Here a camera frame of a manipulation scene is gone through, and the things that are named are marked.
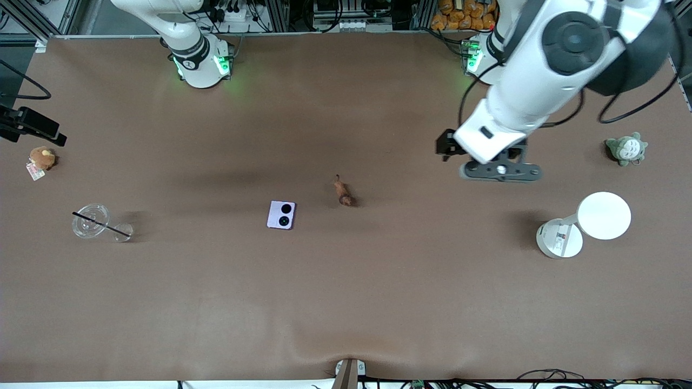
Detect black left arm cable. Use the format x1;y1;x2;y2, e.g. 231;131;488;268
458;59;681;130

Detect brown plush toy with tag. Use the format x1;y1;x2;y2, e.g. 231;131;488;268
26;146;57;182

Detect aluminium frame rail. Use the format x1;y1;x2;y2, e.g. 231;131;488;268
0;0;82;43

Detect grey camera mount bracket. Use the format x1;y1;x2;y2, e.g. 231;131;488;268
332;358;367;389

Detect brown table cover mat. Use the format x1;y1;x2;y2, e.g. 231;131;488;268
0;30;692;383

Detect brown lion statue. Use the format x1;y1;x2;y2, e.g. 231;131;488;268
334;174;355;207

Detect purple flip phone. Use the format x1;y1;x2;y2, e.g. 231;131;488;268
267;200;297;231

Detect bundle of black cables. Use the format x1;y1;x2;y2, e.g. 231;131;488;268
454;369;692;389

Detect grey totoro plush toy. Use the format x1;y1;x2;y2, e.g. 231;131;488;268
605;132;648;167

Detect white power strip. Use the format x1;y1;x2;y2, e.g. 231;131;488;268
216;5;264;23

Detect clear plastic cup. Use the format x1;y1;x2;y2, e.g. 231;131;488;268
72;204;134;243

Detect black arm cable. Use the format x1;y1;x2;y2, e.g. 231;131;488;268
0;59;52;101
458;59;681;130

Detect white desk lamp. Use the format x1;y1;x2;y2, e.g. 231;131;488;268
536;192;632;259

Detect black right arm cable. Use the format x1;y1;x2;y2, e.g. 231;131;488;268
0;59;52;101

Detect bag of orange plush toys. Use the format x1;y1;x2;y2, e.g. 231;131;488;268
431;0;498;31

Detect black drinking straw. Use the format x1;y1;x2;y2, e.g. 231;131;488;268
72;212;132;237

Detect white terminal block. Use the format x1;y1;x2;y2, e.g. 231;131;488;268
335;19;380;31

